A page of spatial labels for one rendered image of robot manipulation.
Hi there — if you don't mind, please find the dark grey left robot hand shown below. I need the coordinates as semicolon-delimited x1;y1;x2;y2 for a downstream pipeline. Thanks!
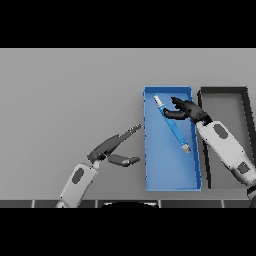
86;123;142;168

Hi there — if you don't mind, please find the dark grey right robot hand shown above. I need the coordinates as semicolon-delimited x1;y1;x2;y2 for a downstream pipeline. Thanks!
162;96;213;126

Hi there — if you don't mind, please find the blue pipe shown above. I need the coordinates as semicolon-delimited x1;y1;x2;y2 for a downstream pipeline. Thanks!
153;94;192;154

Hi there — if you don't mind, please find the dark grey bin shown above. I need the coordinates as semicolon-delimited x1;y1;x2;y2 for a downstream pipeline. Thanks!
197;86;256;190

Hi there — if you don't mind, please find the blue bin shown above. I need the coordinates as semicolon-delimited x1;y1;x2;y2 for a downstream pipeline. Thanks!
143;85;203;193

